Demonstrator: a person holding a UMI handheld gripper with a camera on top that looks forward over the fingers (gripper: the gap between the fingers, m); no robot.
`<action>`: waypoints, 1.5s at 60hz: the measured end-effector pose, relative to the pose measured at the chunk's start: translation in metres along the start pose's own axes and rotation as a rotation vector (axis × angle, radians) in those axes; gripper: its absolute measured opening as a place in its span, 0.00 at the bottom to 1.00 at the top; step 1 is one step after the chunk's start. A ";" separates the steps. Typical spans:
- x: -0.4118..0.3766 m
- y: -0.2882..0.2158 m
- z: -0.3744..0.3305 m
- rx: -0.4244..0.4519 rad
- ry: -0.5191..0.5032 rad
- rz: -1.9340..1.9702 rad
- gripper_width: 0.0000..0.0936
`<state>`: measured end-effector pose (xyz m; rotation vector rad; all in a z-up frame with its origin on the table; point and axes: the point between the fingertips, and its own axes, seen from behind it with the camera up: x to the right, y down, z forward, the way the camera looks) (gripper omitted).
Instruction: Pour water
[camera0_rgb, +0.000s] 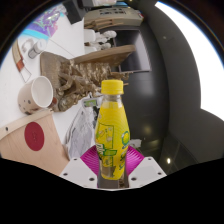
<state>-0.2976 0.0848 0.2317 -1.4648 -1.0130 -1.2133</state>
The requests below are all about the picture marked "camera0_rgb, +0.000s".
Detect golden carved sculpture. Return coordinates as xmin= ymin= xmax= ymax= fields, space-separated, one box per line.
xmin=39 ymin=44 xmax=137 ymax=113

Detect long ceiling light strip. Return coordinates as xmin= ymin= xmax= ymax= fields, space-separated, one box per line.
xmin=154 ymin=1 xmax=224 ymax=121

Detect flat round red coaster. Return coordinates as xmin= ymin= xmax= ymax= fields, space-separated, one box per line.
xmin=23 ymin=121 xmax=46 ymax=152

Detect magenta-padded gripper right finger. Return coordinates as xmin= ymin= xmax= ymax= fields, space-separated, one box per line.
xmin=123 ymin=145 xmax=168 ymax=190

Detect white spray bottle green label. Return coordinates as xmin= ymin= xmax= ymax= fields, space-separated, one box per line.
xmin=83 ymin=97 xmax=103 ymax=108

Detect black wall screen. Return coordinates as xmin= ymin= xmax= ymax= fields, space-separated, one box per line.
xmin=113 ymin=29 xmax=152 ymax=74

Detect small jar grey lid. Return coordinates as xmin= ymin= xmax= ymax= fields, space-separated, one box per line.
xmin=27 ymin=40 xmax=48 ymax=60

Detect white cabinet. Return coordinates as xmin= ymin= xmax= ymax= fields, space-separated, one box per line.
xmin=83 ymin=7 xmax=144 ymax=31

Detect yellow drink bottle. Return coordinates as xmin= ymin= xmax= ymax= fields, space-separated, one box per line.
xmin=94 ymin=79 xmax=131 ymax=182

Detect light wooden drawing board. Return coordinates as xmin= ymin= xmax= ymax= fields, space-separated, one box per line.
xmin=0 ymin=108 xmax=70 ymax=176

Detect wooden-handled brush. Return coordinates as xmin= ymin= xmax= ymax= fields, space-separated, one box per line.
xmin=11 ymin=39 xmax=33 ymax=84

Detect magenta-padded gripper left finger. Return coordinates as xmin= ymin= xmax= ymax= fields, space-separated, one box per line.
xmin=59 ymin=144 xmax=102 ymax=190

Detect white dotted mug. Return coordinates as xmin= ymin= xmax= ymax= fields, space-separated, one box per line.
xmin=17 ymin=75 xmax=58 ymax=115

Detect white plaster bust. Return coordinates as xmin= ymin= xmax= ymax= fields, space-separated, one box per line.
xmin=84 ymin=41 xmax=112 ymax=54
xmin=83 ymin=29 xmax=118 ymax=43

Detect clear tape roll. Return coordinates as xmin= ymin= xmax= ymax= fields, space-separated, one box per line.
xmin=21 ymin=39 xmax=34 ymax=53

